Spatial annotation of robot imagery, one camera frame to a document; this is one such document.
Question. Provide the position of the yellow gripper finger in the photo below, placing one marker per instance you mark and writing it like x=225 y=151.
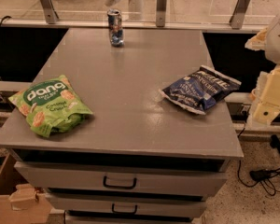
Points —
x=257 y=42
x=266 y=105

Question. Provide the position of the blue chip bag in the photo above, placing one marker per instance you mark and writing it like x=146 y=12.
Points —
x=200 y=90

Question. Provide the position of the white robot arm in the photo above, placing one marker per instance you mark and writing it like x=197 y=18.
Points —
x=272 y=44

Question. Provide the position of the redbull can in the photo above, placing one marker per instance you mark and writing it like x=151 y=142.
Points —
x=115 y=27

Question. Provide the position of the green dang chip bag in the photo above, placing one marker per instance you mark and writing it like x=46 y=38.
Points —
x=51 y=106

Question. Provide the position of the orange tape roll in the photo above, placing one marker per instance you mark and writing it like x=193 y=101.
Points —
x=253 y=94

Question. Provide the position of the grey drawer cabinet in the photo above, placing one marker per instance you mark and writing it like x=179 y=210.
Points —
x=179 y=159

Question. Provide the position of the cardboard box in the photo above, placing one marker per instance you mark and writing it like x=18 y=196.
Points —
x=20 y=202

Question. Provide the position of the right metal bracket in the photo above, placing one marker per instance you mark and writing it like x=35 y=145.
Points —
x=238 y=15

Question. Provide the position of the metal bracket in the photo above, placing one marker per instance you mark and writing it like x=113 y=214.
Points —
x=238 y=15
x=161 y=6
x=49 y=12

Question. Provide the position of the middle metal bracket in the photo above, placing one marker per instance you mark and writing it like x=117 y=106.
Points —
x=161 y=6

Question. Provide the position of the top drawer black handle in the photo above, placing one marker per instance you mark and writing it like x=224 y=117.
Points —
x=110 y=183

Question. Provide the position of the drawer black handle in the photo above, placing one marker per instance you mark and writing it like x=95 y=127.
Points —
x=110 y=183
x=124 y=209

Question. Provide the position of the left metal bracket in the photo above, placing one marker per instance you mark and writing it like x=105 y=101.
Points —
x=49 y=12

